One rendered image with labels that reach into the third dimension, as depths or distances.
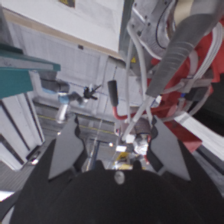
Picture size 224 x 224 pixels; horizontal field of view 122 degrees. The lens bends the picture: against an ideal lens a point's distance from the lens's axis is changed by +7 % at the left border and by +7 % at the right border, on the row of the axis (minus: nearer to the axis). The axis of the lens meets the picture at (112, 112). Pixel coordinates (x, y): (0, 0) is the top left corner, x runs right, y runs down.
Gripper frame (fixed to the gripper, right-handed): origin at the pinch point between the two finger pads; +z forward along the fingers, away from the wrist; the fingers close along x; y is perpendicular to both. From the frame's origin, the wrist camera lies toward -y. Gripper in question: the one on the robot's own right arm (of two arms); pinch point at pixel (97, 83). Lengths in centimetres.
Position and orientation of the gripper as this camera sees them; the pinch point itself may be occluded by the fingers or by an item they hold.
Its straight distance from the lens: 69.7
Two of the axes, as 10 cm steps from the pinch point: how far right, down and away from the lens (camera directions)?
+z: 6.5, -5.9, -4.8
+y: -6.6, -7.5, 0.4
